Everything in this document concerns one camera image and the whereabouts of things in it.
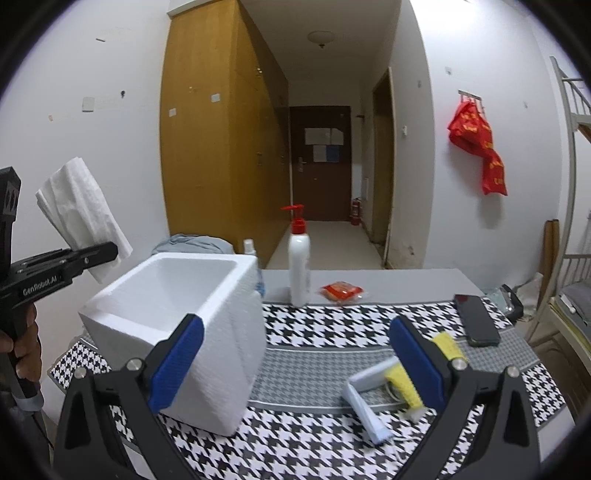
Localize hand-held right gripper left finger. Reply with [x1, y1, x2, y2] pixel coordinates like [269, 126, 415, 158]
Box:
[53, 314, 205, 480]

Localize yellow sponge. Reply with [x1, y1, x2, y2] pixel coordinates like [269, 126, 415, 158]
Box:
[385, 331, 465, 411]

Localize person's left hand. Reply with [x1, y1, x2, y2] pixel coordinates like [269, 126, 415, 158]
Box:
[0, 305, 41, 384]

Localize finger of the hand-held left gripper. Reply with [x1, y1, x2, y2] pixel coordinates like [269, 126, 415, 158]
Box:
[68, 241, 119, 278]

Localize blue-grey cloth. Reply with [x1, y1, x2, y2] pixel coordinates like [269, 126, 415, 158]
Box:
[154, 234, 234, 256]

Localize black bag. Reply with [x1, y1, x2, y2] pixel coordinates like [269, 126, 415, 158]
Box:
[501, 284, 525, 319]

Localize red snack packet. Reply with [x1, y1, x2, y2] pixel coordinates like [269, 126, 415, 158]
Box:
[320, 282, 365, 303]

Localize white foam box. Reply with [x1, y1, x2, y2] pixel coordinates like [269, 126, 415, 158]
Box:
[78, 251, 267, 437]

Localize brown door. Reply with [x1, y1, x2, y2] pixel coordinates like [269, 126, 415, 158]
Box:
[289, 105, 352, 222]

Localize houndstooth table cloth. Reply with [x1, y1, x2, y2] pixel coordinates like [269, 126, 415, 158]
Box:
[48, 295, 566, 480]

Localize large white paper notice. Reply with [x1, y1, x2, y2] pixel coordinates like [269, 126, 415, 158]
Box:
[304, 128, 345, 145]

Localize black smartphone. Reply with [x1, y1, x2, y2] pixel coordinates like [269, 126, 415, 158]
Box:
[453, 294, 502, 348]

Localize wooden boards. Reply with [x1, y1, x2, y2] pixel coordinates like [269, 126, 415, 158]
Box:
[538, 220, 560, 296]

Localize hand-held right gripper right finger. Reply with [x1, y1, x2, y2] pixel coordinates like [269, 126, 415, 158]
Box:
[389, 316, 541, 480]

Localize grey pillow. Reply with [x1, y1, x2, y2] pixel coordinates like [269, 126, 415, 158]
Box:
[558, 281, 591, 319]

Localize metal bunk bed frame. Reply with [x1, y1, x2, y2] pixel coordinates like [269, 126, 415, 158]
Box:
[526, 55, 591, 384]

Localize wooden wardrobe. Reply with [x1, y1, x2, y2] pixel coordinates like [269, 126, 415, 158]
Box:
[159, 0, 290, 271]

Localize white paper tissue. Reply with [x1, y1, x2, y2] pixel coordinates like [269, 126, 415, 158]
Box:
[35, 157, 134, 284]

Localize red hanging cloth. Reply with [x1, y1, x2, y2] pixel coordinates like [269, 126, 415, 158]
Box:
[447, 100, 509, 196]

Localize wall hook rack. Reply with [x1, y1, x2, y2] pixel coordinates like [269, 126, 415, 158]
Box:
[458, 90, 485, 112]

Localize white pump bottle red cap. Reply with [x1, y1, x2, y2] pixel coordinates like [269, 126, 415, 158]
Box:
[281, 204, 312, 308]

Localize wooden side door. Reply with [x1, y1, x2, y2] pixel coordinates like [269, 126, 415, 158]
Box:
[372, 67, 398, 268]

